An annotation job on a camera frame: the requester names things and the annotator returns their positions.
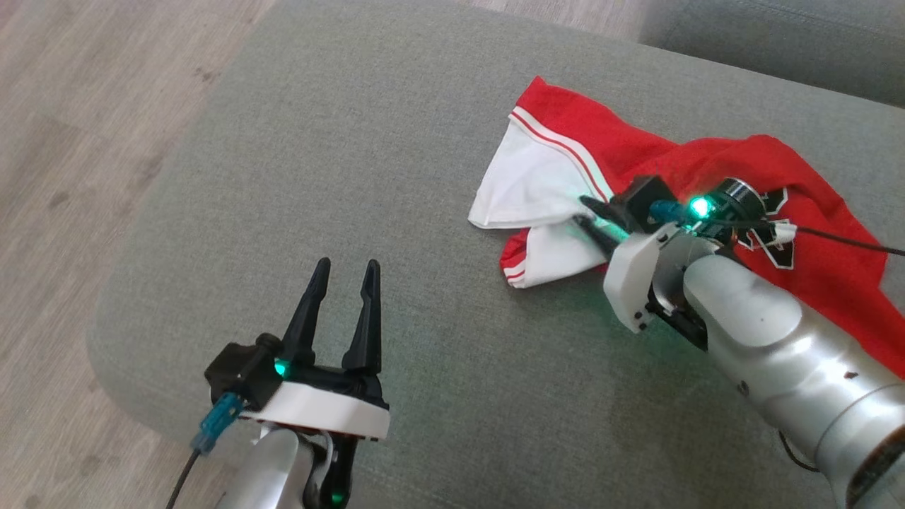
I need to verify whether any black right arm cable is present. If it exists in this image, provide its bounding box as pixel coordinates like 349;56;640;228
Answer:
696;216;905;257

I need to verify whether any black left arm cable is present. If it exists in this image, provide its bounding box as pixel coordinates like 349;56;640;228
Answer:
166;449;202;509

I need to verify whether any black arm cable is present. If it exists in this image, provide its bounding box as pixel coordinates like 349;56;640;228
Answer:
696;216;905;257
166;449;202;509

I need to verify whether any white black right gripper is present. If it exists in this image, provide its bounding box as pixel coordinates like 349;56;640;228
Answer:
573;196;715;333

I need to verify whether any blue right camera connector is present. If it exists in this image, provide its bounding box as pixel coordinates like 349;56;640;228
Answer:
648;199;692;224

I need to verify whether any red white sports jersey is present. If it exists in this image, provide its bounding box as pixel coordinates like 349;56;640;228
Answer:
468;76;905;379

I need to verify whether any blue left camera connector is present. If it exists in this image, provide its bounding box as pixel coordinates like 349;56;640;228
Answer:
191;394;245;455

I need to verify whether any blue camera connector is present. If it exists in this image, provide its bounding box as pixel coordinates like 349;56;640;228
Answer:
648;199;692;224
191;394;245;455

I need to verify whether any large grey sofa seat cushion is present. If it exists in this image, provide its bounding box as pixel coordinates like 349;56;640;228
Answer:
86;0;905;509

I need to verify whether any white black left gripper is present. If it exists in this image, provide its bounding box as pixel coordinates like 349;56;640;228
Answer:
244;257;391;443

